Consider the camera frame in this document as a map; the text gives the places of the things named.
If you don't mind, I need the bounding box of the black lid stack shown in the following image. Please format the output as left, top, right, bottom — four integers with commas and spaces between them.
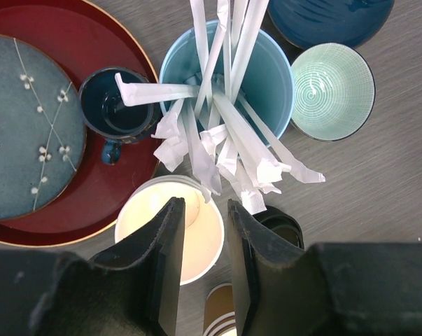
253, 206, 305, 249

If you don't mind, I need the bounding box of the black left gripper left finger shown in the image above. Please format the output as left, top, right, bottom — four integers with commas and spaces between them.
0, 197, 185, 335

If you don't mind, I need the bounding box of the brown paper cup stack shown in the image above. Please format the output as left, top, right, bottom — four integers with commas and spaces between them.
203, 283, 237, 336

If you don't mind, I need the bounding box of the grey-blue round plate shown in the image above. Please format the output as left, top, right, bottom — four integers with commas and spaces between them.
0, 34, 86, 221

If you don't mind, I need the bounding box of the red round plate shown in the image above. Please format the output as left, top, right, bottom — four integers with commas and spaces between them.
0, 1, 158, 247

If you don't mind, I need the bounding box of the pale green ceramic bowl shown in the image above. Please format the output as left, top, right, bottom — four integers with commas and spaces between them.
290, 43, 376, 142

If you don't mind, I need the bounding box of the light blue straw holder cup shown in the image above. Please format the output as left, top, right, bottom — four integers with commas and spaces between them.
159, 28, 295, 139

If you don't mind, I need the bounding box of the dark blue leaf-shaped plate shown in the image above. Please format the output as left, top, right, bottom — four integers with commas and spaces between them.
267, 0, 395, 50

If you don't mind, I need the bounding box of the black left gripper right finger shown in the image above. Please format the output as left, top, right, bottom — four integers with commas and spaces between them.
227, 200, 422, 335

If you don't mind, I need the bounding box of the green paper cup stack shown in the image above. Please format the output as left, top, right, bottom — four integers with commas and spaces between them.
114, 175, 225, 286

